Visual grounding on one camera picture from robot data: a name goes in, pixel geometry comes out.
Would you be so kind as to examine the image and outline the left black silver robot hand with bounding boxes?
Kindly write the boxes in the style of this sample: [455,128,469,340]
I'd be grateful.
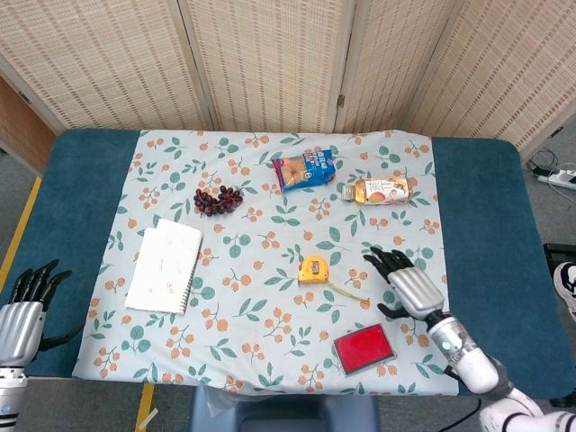
[0,258,86,368]

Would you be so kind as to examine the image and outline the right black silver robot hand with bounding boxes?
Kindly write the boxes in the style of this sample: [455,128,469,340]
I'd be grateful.
[362,246,447,326]

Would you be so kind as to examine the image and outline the yellow tape measure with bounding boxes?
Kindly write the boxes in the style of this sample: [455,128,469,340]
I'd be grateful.
[298,254,372,310]

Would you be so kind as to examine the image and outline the red stamp pad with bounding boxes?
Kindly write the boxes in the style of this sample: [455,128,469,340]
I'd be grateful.
[332,322,397,375]

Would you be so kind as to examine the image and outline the blue felt table cover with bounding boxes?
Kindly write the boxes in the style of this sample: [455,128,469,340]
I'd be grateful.
[0,129,562,401]

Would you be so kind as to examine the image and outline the juice bottle with fruit label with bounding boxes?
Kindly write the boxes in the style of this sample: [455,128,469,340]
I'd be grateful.
[341,175,415,207]

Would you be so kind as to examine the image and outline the black floor object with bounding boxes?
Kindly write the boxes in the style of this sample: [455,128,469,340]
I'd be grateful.
[543,242,576,271]

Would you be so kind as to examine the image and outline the floral print tablecloth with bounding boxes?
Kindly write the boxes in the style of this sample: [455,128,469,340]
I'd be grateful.
[71,129,460,397]

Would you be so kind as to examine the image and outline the white black sneaker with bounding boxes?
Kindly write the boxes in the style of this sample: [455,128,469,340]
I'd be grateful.
[552,261,576,323]

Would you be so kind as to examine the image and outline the white spiral notebook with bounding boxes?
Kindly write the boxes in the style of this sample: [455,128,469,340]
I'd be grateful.
[124,218,203,315]

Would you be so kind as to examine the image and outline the blue snack bag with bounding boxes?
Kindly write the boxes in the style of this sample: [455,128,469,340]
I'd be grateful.
[271,148,338,194]

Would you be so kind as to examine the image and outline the white power strip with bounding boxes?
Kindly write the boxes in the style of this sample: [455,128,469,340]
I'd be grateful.
[537,168,576,190]

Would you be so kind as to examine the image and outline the brown wooden cabinet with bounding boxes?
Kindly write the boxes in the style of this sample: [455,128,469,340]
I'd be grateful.
[0,74,58,176]

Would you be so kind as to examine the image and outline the dark red grape bunch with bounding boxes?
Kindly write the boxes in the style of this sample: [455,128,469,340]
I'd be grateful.
[193,184,244,218]

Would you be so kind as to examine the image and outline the woven folding screen panel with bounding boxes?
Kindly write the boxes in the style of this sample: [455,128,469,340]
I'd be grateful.
[177,0,359,134]
[335,0,455,134]
[416,0,576,157]
[0,0,216,136]

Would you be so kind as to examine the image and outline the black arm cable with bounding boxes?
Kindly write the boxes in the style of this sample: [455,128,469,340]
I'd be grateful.
[443,364,482,419]

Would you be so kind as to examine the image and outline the thin floor cables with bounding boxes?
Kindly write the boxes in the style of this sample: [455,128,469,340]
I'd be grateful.
[526,148,559,179]

